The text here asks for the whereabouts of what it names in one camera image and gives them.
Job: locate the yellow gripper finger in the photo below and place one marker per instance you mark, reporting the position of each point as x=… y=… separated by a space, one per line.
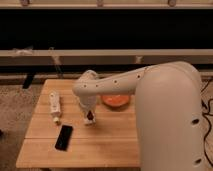
x=86 y=121
x=93 y=118

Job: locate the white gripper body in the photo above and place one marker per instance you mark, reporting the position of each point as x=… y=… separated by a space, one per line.
x=87 y=104

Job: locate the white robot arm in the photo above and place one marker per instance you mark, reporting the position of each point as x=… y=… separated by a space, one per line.
x=168 y=112

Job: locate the orange bowl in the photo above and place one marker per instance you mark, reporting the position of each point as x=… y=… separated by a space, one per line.
x=115 y=101

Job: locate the white bottle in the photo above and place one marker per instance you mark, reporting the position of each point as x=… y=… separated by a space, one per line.
x=55 y=107

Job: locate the wooden table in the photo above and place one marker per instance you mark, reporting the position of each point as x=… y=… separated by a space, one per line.
x=110 y=142

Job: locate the black phone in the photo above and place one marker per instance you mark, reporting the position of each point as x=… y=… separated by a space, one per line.
x=64 y=137

